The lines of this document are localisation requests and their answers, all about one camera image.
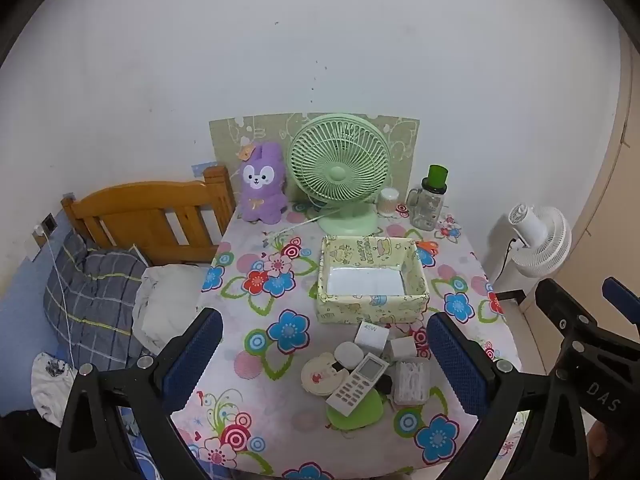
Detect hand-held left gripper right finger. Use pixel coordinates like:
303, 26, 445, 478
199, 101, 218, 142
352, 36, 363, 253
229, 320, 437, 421
426, 312, 588, 480

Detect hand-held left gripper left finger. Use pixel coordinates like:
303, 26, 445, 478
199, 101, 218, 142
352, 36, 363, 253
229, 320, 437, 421
56, 306, 224, 480

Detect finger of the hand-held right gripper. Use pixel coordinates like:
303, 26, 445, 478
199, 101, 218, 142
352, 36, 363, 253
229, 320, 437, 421
535, 278, 602, 357
602, 276, 640, 324

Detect clear cotton swab box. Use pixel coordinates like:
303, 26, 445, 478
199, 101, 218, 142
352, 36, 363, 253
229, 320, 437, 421
392, 358, 432, 406

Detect small white charger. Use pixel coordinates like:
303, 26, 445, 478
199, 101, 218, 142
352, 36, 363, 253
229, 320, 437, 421
390, 337, 418, 362

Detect large white charger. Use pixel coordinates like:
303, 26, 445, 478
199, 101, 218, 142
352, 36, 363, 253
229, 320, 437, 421
355, 322, 390, 352

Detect cartoon printed storage box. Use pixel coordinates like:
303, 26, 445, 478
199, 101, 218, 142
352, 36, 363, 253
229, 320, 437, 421
316, 235, 431, 324

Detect green apple-shaped case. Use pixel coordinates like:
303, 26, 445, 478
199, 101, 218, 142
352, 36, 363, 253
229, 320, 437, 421
326, 387, 388, 431

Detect white remote control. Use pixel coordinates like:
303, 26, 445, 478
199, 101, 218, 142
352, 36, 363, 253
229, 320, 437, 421
326, 352, 390, 416

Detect white earbuds case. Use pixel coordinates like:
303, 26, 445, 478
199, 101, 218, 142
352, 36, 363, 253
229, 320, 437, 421
334, 341, 365, 370

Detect cream round cartoon case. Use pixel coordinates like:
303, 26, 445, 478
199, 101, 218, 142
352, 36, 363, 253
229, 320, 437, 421
301, 352, 351, 398

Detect person's right hand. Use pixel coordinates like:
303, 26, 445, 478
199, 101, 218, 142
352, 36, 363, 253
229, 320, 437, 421
588, 422, 609, 466

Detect white standing fan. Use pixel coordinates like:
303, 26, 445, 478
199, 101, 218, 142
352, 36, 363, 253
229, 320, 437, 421
507, 204, 572, 278

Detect white pillow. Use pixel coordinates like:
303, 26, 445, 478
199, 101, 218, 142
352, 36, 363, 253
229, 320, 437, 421
132, 263, 216, 356

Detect floral tablecloth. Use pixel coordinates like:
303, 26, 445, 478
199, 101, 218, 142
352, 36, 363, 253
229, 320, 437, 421
170, 202, 523, 480

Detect blue bed sheet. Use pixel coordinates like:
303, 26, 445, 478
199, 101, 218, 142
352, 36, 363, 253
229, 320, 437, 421
117, 405, 161, 480

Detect grey plaid pillow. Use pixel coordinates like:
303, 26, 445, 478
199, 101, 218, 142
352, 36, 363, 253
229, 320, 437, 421
43, 232, 151, 368

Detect white printed garment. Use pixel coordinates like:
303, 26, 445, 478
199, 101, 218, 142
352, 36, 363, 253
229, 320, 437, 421
31, 352, 78, 423

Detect glass jar with green lid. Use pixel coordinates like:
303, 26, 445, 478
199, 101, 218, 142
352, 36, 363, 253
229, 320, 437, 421
406, 164, 448, 232

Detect wooden bed headboard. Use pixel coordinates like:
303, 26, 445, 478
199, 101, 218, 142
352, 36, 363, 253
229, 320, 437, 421
61, 165, 237, 266

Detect purple plush bunny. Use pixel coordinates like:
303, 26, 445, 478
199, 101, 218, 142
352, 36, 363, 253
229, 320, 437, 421
236, 141, 288, 224

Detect round cotton swab jar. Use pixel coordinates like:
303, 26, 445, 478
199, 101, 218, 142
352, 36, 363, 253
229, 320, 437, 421
378, 187, 401, 218

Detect green desk fan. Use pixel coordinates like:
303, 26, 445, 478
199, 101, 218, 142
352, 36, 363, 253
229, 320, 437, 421
287, 112, 392, 238

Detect black metal frame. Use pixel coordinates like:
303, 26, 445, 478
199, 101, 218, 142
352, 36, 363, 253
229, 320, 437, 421
492, 287, 538, 313

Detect black fan cable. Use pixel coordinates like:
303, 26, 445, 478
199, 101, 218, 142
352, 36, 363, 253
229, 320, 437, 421
492, 235, 521, 286

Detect white charging cable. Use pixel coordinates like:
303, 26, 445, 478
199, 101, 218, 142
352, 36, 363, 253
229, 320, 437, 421
46, 232, 78, 368

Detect white desk fan cable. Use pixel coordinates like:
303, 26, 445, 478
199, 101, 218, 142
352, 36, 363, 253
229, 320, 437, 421
262, 205, 333, 238

